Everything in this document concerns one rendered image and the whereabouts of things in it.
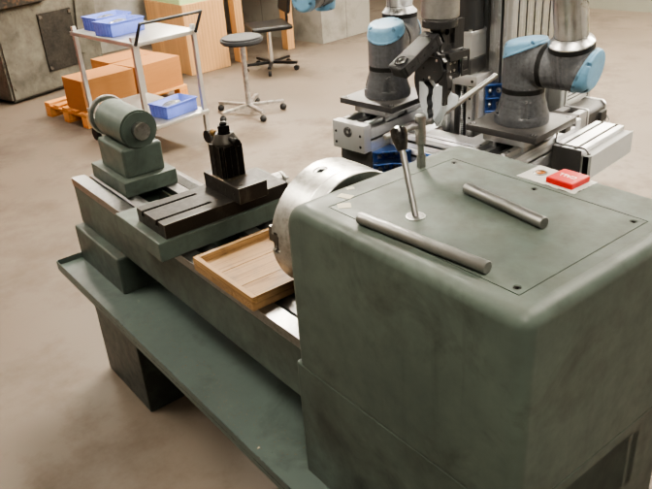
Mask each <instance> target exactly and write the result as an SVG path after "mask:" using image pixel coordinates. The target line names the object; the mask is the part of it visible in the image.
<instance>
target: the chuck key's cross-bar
mask: <svg viewBox="0 0 652 489"><path fill-rule="evenodd" d="M497 77H498V74H496V73H494V74H493V75H492V76H490V77H489V78H487V79H486V80H485V81H483V82H482V83H480V84H479V85H477V86H476V87H475V88H473V89H472V90H471V91H469V92H468V93H466V94H465V95H464V96H462V97H461V98H459V99H458V103H457V105H456V106H454V107H453V108H451V109H450V110H449V111H447V112H446V113H445V115H444V116H446V115H447V114H449V113H450V112H452V111H453V110H454V109H456V108H457V107H458V106H460V105H461V104H462V103H464V102H465V101H467V100H468V99H469V98H471V97H472V96H473V95H475V94H476V92H478V91H479V90H481V89H482V88H483V87H485V86H486V85H487V84H489V83H490V82H492V81H493V80H495V79H496V78H497ZM432 123H435V122H434V121H433V118H432V117H431V118H428V119H426V125H429V124H432ZM418 128H419V124H418V123H414V124H411V125H409V126H407V131H408V132H410V131H412V130H415V129H418ZM383 139H384V140H385V141H386V140H389V139H391V136H390V133H387V134H384V135H383Z"/></svg>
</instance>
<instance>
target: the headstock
mask: <svg viewBox="0 0 652 489"><path fill-rule="evenodd" d="M408 166H409V171H410V175H411V180H412V185H413V190H414V195H415V200H416V205H417V209H418V211H419V212H423V213H425V214H426V217H425V218H424V219H422V220H418V221H412V220H408V219H407V218H406V215H407V214H408V213H409V212H411V209H410V204H409V199H408V191H407V186H406V181H405V176H404V171H403V166H401V167H398V168H395V169H393V170H390V171H388V172H385V173H382V174H380V175H377V176H374V177H372V178H369V179H365V180H362V181H359V182H357V183H354V184H351V185H350V186H353V187H354V188H355V189H350V190H347V189H346V188H345V187H344V188H342V189H339V190H336V191H334V192H331V193H329V194H326V195H323V196H321V197H318V198H315V199H313V200H310V201H307V202H305V203H303V204H300V205H299V206H297V207H295V208H294V210H293V211H292V212H291V214H290V216H289V220H288V232H289V242H290V251H291V261H292V271H293V280H294V290H295V300H296V310H297V319H298V329H299V339H300V349H301V359H302V364H303V365H304V366H305V367H306V368H308V369H309V370H310V371H312V372H313V373H314V374H316V375H317V376H319V377H320V378H321V379H323V380H324V381H325V382H327V383H328V384H329V385H331V386H332V387H333V388H335V389H336V390H337V391H339V392H340V393H341V394H343V395H344V396H345V397H347V399H348V400H350V401H351V402H352V403H354V404H355V405H356V406H358V407H359V408H361V409H362V410H363V411H365V412H366V413H367V414H369V415H370V416H372V417H373V418H374V419H376V420H377V421H378V422H380V423H381V424H382V425H384V426H385V427H386V428H388V429H389V430H390V431H392V432H393V433H394V434H396V435H397V436H398V437H400V438H401V439H402V440H404V441H405V442H407V443H408V444H409V445H411V446H412V447H413V448H415V449H416V450H417V451H419V452H420V453H421V454H423V455H424V456H425V457H427V458H428V459H429V460H431V461H432V462H433V463H435V464H436V465H437V466H439V467H440V468H441V469H443V470H444V471H445V472H447V473H448V474H450V475H451V476H452V477H454V478H455V479H457V480H458V481H459V482H461V483H462V484H463V485H465V486H466V487H467V488H469V489H552V488H554V487H555V486H556V485H557V484H559V483H560V482H561V481H562V480H563V479H565V478H566V477H567V476H568V475H569V474H571V473H572V472H573V471H574V470H576V469H577V468H578V467H579V466H580V465H582V464H583V463H584V462H585V461H586V460H588V459H589V458H590V457H591V456H593V455H594V454H595V453H596V452H597V451H599V450H600V449H601V448H602V447H603V446H605V445H606V444H607V443H608V442H609V441H611V440H612V439H613V438H614V437H616V436H617V435H618V434H619V433H620V432H622V431H623V430H624V429H625V428H627V427H628V426H629V425H630V424H631V423H633V422H634V421H635V420H636V419H637V418H639V417H640V416H641V415H642V414H643V413H645V412H646V411H647V410H648V409H649V408H651V407H652V199H650V198H647V197H643V196H640V195H637V194H634V193H631V192H628V191H624V190H621V189H617V188H614V187H611V186H607V185H604V184H601V183H596V184H593V185H591V186H589V187H587V188H585V189H583V190H581V191H579V192H577V193H575V194H571V193H568V192H566V191H563V190H560V189H557V188H554V187H550V186H547V185H544V184H541V183H538V182H535V181H532V180H529V179H523V178H520V177H517V175H520V174H522V173H524V172H526V171H529V170H531V169H533V168H535V167H537V165H533V164H530V163H526V162H522V161H518V160H515V159H511V158H507V157H504V156H500V155H497V154H493V153H489V152H485V151H481V150H476V149H472V148H468V147H459V146H457V147H450V148H447V149H445V150H442V151H440V152H437V153H434V154H432V155H429V156H426V167H425V168H422V169H420V168H417V164H416V161H413V162H410V163H408ZM466 182H470V183H472V184H474V185H476V186H479V187H481V188H483V189H485V190H488V191H490V192H492V193H494V194H497V195H499V196H501V197H503V198H505V199H508V200H509V201H511V202H513V203H516V204H518V205H520V206H522V207H524V208H527V209H529V210H531V211H533V212H537V213H539V214H541V215H544V216H546V217H547V218H548V225H547V226H546V227H545V228H544V229H540V228H538V227H537V226H534V225H532V224H530V223H528V222H526V221H524V220H522V219H519V218H517V217H515V216H513V215H511V214H509V213H507V212H503V211H501V210H499V209H497V208H495V207H493V206H491V205H489V204H486V203H484V202H482V201H480V200H478V199H476V198H474V197H473V196H470V195H468V194H466V193H464V192H463V186H464V184H465V183H466ZM350 186H347V187H350ZM341 193H343V194H349V195H354V196H353V197H352V198H350V199H345V198H340V197H337V196H338V195H339V194H341ZM341 203H350V204H351V208H344V209H338V205H337V204H341ZM359 212H364V213H367V214H369V215H372V216H374V217H377V218H380V219H382V220H385V221H387V222H390V223H393V224H395V225H398V226H400V227H403V228H406V229H408V230H410V231H412V232H415V233H418V234H420V235H423V236H426V237H428V238H431V239H433V240H436V241H439V242H441V243H444V244H446V245H451V246H453V247H456V248H458V249H461V250H464V251H466V252H468V253H470V254H473V255H476V256H478V257H481V258H483V259H486V260H489V261H491V263H492V268H491V271H490V272H489V273H488V274H487V275H485V274H483V273H480V272H478V271H475V270H473V269H470V268H468V267H465V266H463V265H460V264H458V263H455V262H453V261H450V260H448V259H445V258H443V257H440V256H438V255H436V254H434V253H431V252H429V251H426V250H424V249H421V248H419V247H416V246H414V245H411V244H407V243H405V242H402V241H400V240H397V239H395V238H392V237H390V236H387V235H385V234H382V233H380V232H377V231H376V230H373V229H371V228H368V227H366V226H363V225H361V224H358V223H357V222H356V216H357V214H358V213H359Z"/></svg>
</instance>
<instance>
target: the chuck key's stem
mask: <svg viewBox="0 0 652 489"><path fill-rule="evenodd" d="M415 123H418V124H419V128H418V129H415V143H416V144H417V154H416V164H417V168H420V169H422V168H425V167H426V154H424V145H425V144H426V115H425V114H416V115H415Z"/></svg>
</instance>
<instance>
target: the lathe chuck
mask: <svg viewBox="0 0 652 489"><path fill-rule="evenodd" d="M320 167H325V168H327V169H328V170H327V171H326V172H325V173H323V174H321V175H315V174H314V173H313V172H314V170H316V169H317V168H320ZM353 167H368V166H365V165H363V164H360V163H357V162H354V161H351V160H347V159H345V158H342V157H329V158H325V159H321V160H319V161H316V162H314V163H312V164H310V165H309V166H307V168H305V169H304V170H303V171H302V172H300V173H299V174H298V175H297V176H296V177H295V178H294V179H293V180H292V181H291V182H290V183H289V185H288V186H287V187H286V189H285V190H284V192H283V194H282V196H281V197H280V199H279V202H278V204H277V208H276V211H275V215H274V219H273V224H272V234H273V235H274V234H277V236H278V247H279V252H278V251H277V249H276V248H275V247H273V252H274V255H275V258H276V260H277V263H278V264H279V266H280V267H281V269H282V270H283V271H284V272H285V273H286V274H287V275H288V276H290V277H292V278H293V271H292V261H291V251H290V242H289V232H288V220H289V216H290V214H291V212H292V211H293V210H294V208H295V207H297V206H299V205H300V204H303V203H305V202H307V201H309V200H310V198H311V197H312V195H313V194H314V193H315V191H316V190H317V189H318V188H319V187H320V186H321V185H322V184H323V183H324V182H325V181H326V180H328V179H329V178H330V177H332V176H334V175H335V174H337V173H339V172H341V171H343V170H346V169H349V168H353Z"/></svg>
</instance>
